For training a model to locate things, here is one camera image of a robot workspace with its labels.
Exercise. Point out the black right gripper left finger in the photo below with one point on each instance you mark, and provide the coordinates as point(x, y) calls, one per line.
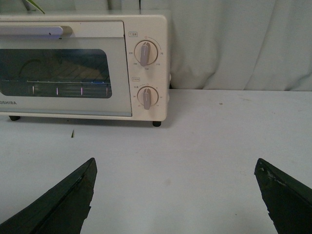
point(61, 210)

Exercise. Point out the lower timer knob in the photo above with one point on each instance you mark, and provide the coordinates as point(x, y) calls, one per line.
point(147, 96)

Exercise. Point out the white background curtain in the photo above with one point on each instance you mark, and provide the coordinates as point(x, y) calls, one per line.
point(228, 44)

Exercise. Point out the cream Toshiba toaster oven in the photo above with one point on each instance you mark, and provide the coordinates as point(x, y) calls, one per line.
point(139, 25)

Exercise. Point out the upper temperature knob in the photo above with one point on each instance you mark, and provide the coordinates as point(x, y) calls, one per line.
point(146, 53)

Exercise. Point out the green plant leaf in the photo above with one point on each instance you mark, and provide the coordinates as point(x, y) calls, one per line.
point(32, 6)

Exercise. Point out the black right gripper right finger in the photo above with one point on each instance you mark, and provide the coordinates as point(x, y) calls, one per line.
point(288, 201)

